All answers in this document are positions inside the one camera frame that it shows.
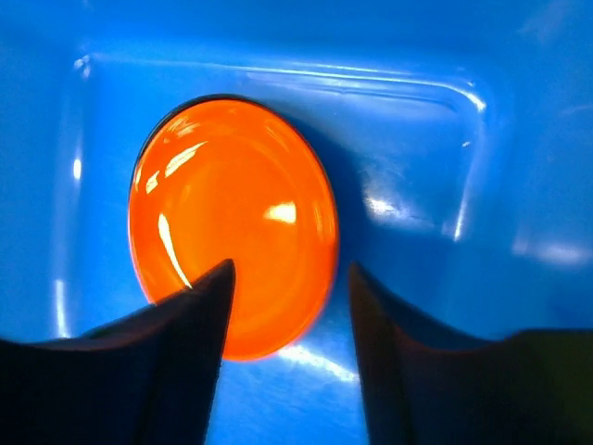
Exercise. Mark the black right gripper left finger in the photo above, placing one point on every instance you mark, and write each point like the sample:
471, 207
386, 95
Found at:
147, 378

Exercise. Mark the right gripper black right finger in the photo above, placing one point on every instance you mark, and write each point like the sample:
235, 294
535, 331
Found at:
425, 382

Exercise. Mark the orange plastic plate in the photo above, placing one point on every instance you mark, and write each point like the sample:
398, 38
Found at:
223, 177

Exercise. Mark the blue plastic bin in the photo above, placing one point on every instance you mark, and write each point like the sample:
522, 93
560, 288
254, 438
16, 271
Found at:
457, 136

